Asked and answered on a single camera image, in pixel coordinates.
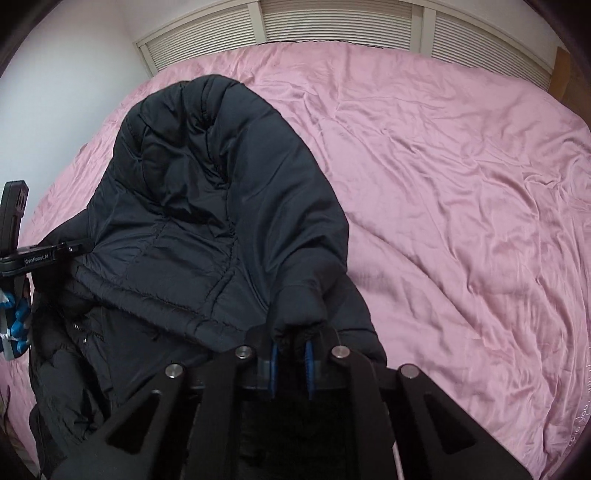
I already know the black hooded puffer coat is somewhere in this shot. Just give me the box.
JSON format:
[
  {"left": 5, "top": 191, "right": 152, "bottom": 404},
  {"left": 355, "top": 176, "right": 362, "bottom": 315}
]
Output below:
[{"left": 29, "top": 75, "right": 387, "bottom": 475}]

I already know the white louvered wall panel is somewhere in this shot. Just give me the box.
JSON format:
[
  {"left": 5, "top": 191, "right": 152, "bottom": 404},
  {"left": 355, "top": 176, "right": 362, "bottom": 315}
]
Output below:
[{"left": 135, "top": 1, "right": 554, "bottom": 90}]

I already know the pink bed duvet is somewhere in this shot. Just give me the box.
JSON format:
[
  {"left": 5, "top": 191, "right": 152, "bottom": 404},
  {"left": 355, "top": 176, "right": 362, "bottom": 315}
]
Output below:
[{"left": 20, "top": 42, "right": 590, "bottom": 479}]

